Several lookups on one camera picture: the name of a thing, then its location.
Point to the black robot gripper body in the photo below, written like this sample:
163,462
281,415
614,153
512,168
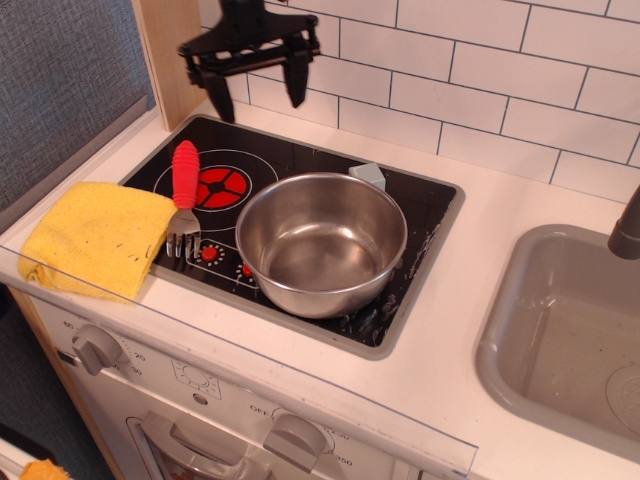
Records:
249,37

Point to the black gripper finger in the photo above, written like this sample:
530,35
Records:
219,95
296,71

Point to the grey cube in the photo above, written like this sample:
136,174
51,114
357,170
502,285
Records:
369,172

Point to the yellow cloth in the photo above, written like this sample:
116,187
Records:
98,240

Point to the orange cloth on floor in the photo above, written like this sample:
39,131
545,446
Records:
44,470

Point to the black toy stove top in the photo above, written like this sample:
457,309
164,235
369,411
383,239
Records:
236,164

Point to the stainless steel pot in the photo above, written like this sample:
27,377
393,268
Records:
321,245

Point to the left grey oven knob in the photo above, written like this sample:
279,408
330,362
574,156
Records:
96,349

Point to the grey oven knob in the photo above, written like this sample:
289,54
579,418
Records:
96,349
297,441

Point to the right grey oven knob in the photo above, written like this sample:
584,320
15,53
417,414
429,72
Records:
297,441

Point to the grey faucet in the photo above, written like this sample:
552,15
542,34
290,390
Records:
624,240

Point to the grey toy sink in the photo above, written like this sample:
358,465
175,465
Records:
561,343

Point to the wooden side post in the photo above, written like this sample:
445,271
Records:
163,27

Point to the red handled toy fork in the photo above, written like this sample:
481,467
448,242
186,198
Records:
184,231

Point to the grey oven door handle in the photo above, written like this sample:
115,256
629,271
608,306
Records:
196,450

